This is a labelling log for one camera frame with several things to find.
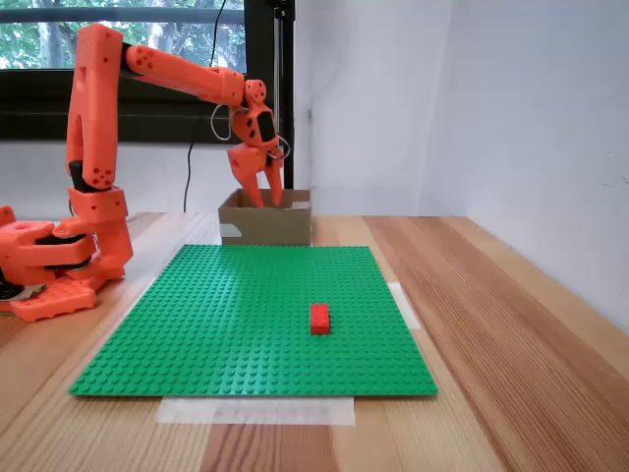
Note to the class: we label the black window frame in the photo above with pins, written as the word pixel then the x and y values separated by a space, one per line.
pixel 162 113

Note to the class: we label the red lego block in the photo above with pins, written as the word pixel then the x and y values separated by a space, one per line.
pixel 320 319

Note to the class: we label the cardboard box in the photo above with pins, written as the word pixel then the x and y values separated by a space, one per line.
pixel 265 226

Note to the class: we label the white masking tape strip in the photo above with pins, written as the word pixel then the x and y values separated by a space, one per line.
pixel 255 412
pixel 231 230
pixel 405 305

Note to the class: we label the green lego baseplate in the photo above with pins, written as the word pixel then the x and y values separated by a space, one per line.
pixel 221 319

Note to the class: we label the black camera stand pole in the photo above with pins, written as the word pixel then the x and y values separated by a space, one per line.
pixel 289 74

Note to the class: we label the black table clamp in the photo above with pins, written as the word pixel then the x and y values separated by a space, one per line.
pixel 7 292

